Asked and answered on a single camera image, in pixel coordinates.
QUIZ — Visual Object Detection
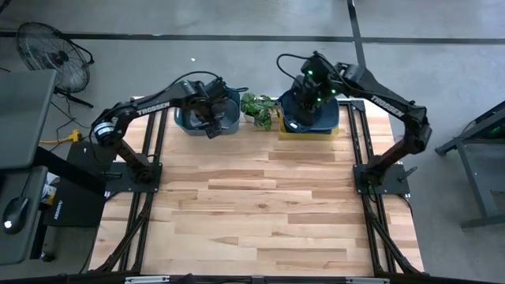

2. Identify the teal plastic bin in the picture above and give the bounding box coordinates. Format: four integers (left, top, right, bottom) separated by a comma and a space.
173, 88, 241, 137

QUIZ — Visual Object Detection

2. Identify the yellow plastic bin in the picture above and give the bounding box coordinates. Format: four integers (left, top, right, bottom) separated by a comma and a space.
278, 110, 340, 142

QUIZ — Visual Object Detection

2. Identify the green leafy plant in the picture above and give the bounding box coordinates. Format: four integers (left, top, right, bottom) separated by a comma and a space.
240, 92, 279, 131

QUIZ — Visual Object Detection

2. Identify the black floor fan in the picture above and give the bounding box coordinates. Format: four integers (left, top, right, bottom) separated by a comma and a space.
16, 21, 95, 110

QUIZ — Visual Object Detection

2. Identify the black Trossen box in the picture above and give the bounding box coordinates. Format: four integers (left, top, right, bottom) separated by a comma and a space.
43, 141, 119, 229

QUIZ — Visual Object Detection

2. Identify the grey metal side table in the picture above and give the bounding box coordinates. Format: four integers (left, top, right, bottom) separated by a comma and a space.
435, 100, 505, 232

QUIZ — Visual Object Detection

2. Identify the white yellow wipes pack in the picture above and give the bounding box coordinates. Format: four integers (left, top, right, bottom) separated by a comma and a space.
41, 172, 59, 206

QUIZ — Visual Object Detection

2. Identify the grey desk panel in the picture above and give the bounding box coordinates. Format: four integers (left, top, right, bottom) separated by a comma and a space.
0, 69, 58, 170
0, 165, 49, 266

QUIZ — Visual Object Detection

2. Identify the black front beam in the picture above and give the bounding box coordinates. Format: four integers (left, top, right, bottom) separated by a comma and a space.
0, 271, 505, 284

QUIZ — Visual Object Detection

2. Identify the black computer mouse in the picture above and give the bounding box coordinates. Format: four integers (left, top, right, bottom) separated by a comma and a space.
2, 196, 31, 236

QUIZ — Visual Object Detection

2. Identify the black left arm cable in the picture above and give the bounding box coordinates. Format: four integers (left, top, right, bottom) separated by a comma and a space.
165, 69, 249, 94

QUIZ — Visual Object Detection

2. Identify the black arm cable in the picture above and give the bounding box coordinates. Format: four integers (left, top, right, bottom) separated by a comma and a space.
165, 69, 249, 94
275, 53, 316, 82

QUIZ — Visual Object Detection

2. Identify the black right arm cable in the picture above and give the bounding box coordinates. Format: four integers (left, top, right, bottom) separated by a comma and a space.
275, 53, 316, 82

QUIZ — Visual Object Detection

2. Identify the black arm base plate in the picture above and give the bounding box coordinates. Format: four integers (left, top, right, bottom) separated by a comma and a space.
353, 163, 411, 196
105, 161, 163, 194

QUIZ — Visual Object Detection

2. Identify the black aluminium table frame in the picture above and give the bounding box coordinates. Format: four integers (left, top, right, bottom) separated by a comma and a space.
88, 97, 426, 277

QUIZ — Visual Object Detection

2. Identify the yellow extension cord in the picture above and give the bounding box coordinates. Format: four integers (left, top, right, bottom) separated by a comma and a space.
39, 129, 83, 145

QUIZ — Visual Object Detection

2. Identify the black floor cable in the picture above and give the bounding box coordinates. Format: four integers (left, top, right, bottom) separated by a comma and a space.
50, 98, 107, 140

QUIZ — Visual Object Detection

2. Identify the silver bracket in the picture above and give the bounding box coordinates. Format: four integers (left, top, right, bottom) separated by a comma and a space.
125, 275, 171, 284
345, 277, 391, 284

